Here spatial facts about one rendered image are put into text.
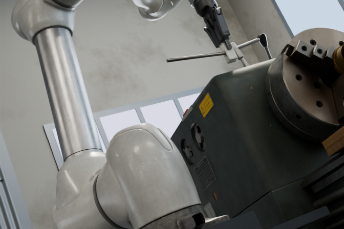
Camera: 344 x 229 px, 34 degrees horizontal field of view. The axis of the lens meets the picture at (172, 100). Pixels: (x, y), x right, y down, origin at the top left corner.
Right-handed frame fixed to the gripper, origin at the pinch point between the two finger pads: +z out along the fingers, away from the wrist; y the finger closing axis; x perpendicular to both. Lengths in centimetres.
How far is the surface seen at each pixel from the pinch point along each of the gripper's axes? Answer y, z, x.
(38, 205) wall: -220, -24, -53
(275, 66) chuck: 22.0, 17.5, -0.9
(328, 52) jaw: 34.7, 22.4, 7.5
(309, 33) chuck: 26.7, 12.6, 11.2
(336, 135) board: 39, 45, -6
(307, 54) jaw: 30.7, 20.0, 4.2
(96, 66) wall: -230, -114, 22
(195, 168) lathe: -33.9, 26.0, -14.1
